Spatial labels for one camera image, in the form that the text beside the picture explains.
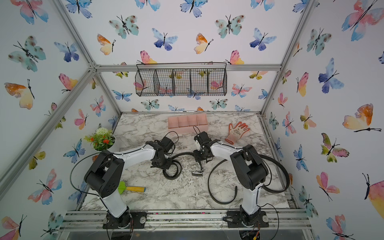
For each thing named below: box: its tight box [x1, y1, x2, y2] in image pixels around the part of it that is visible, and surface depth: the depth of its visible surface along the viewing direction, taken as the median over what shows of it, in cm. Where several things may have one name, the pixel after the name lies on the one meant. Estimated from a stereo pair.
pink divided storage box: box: [168, 113, 209, 134], surface depth 117 cm
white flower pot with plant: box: [84, 127, 117, 152], surface depth 89 cm
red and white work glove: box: [225, 121, 251, 145], surface depth 110 cm
